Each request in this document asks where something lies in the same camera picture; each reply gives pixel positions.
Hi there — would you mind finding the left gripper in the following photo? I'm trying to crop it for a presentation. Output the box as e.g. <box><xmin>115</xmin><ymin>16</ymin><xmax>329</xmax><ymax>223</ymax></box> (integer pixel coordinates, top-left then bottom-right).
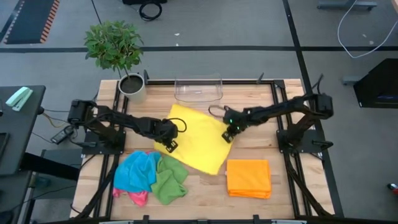
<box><xmin>151</xmin><ymin>118</ymin><xmax>180</xmax><ymax>154</ymax></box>

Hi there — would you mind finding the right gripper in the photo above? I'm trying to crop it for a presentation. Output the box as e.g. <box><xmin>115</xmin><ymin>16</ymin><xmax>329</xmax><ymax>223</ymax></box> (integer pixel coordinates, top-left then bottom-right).
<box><xmin>221</xmin><ymin>110</ymin><xmax>251</xmax><ymax>144</ymax></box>

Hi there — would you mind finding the yellow microfiber towel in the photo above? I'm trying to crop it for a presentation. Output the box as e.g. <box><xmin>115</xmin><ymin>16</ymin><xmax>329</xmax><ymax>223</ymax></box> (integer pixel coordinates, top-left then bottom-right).
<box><xmin>153</xmin><ymin>103</ymin><xmax>234</xmax><ymax>176</ymax></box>

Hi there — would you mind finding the green microfiber towel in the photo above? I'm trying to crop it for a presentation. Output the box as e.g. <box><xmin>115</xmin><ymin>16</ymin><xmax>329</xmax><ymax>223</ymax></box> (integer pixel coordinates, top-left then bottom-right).
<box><xmin>150</xmin><ymin>152</ymin><xmax>190</xmax><ymax>206</ymax></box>

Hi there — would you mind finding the blue microfiber towel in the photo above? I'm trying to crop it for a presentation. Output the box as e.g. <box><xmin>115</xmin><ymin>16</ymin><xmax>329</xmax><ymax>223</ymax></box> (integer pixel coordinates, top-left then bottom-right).
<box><xmin>113</xmin><ymin>151</ymin><xmax>162</xmax><ymax>194</ymax></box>

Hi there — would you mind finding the pink microfiber towel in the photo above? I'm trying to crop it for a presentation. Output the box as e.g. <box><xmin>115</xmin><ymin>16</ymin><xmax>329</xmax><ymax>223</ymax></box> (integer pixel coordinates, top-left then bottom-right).
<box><xmin>112</xmin><ymin>187</ymin><xmax>149</xmax><ymax>208</ymax></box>

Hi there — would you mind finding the clear plastic bin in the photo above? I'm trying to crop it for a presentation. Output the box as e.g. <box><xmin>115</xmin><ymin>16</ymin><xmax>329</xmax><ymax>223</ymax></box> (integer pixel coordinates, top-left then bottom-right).
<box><xmin>174</xmin><ymin>73</ymin><xmax>224</xmax><ymax>109</ymax></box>

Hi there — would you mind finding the white plant pot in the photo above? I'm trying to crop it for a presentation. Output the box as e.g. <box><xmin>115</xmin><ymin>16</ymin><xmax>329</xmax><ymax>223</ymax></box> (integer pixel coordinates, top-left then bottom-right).
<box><xmin>118</xmin><ymin>73</ymin><xmax>147</xmax><ymax>105</ymax></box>

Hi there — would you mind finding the black power adapter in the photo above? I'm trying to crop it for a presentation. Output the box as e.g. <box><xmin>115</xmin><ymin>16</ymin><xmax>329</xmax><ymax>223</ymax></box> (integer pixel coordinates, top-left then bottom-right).
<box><xmin>50</xmin><ymin>124</ymin><xmax>75</xmax><ymax>145</ymax></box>

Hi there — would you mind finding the green leafy plant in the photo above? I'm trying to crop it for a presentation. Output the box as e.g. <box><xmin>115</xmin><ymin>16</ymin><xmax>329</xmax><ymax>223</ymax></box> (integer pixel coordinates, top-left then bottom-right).
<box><xmin>83</xmin><ymin>20</ymin><xmax>145</xmax><ymax>78</ymax></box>

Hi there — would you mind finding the black desk foot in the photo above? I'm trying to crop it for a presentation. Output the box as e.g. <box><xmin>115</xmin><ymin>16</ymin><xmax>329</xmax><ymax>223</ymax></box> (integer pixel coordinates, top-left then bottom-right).
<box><xmin>20</xmin><ymin>148</ymin><xmax>83</xmax><ymax>182</ymax></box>

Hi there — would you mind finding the grey metal table foot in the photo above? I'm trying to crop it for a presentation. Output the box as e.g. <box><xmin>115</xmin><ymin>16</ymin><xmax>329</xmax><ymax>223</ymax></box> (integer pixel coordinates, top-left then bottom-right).
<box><xmin>317</xmin><ymin>0</ymin><xmax>379</xmax><ymax>11</ymax></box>
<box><xmin>341</xmin><ymin>75</ymin><xmax>361</xmax><ymax>87</ymax></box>

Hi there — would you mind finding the black box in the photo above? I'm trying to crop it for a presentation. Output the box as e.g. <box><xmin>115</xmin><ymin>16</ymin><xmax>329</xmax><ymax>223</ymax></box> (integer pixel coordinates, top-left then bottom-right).
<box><xmin>121</xmin><ymin>0</ymin><xmax>168</xmax><ymax>6</ymax></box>

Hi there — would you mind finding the black side desk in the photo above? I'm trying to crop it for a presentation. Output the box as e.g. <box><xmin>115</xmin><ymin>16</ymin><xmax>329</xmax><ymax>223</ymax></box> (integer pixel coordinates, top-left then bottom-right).
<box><xmin>0</xmin><ymin>85</ymin><xmax>47</xmax><ymax>177</ymax></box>

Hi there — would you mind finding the mint green stapler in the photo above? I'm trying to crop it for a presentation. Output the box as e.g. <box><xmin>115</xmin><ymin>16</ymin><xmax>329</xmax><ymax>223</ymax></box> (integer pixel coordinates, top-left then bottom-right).
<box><xmin>5</xmin><ymin>86</ymin><xmax>34</xmax><ymax>112</ymax></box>

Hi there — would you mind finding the black cabinet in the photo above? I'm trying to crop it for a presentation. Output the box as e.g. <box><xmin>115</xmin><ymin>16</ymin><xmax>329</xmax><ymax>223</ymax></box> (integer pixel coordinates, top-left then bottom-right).
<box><xmin>353</xmin><ymin>57</ymin><xmax>398</xmax><ymax>110</ymax></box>

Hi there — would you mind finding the black tablet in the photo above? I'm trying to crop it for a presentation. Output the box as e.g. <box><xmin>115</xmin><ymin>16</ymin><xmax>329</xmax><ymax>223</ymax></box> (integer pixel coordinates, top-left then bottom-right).
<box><xmin>0</xmin><ymin>132</ymin><xmax>11</xmax><ymax>163</ymax></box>

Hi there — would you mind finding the black orange-striped floor mat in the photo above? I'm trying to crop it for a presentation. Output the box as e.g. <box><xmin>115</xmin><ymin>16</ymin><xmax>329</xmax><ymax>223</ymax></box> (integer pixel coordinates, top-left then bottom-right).
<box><xmin>2</xmin><ymin>0</ymin><xmax>62</xmax><ymax>45</ymax></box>

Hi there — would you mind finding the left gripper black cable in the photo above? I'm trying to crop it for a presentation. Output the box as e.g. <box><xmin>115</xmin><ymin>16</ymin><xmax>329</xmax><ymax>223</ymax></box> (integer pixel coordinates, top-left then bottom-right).
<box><xmin>167</xmin><ymin>117</ymin><xmax>188</xmax><ymax>133</ymax></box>

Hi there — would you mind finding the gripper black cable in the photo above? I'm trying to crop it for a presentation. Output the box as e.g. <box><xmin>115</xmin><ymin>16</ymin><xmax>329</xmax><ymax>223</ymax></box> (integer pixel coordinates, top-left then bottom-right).
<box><xmin>167</xmin><ymin>117</ymin><xmax>188</xmax><ymax>133</ymax></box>
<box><xmin>208</xmin><ymin>104</ymin><xmax>231</xmax><ymax>119</ymax></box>

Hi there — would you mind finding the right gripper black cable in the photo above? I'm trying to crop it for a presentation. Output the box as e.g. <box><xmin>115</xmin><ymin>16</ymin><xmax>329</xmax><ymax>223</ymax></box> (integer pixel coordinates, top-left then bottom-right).
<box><xmin>208</xmin><ymin>104</ymin><xmax>231</xmax><ymax>119</ymax></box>

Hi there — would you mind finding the coiled black cable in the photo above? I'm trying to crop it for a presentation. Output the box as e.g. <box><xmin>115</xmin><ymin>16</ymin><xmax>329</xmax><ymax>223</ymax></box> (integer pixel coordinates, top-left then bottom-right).
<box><xmin>138</xmin><ymin>0</ymin><xmax>164</xmax><ymax>22</ymax></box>

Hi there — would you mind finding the white floor cable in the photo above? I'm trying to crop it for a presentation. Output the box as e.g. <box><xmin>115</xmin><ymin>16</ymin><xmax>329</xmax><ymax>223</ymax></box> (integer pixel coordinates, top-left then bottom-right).
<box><xmin>336</xmin><ymin>0</ymin><xmax>398</xmax><ymax>60</ymax></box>

